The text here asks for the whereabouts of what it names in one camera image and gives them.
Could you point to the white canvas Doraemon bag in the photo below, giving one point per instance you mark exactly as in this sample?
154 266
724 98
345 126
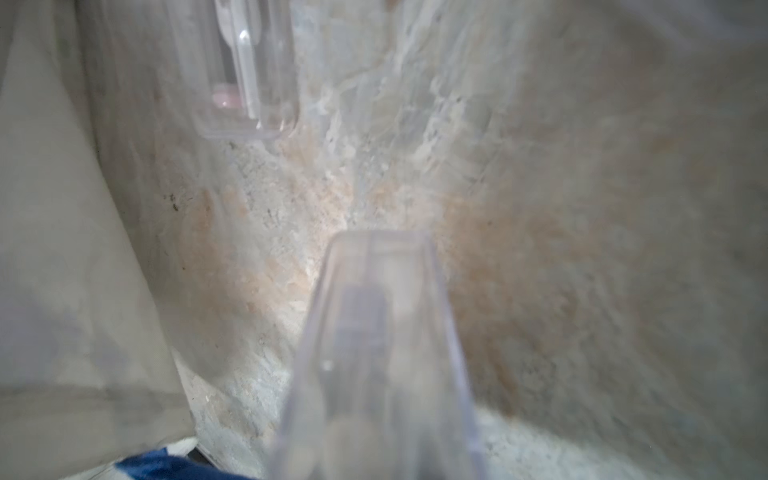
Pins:
89 386

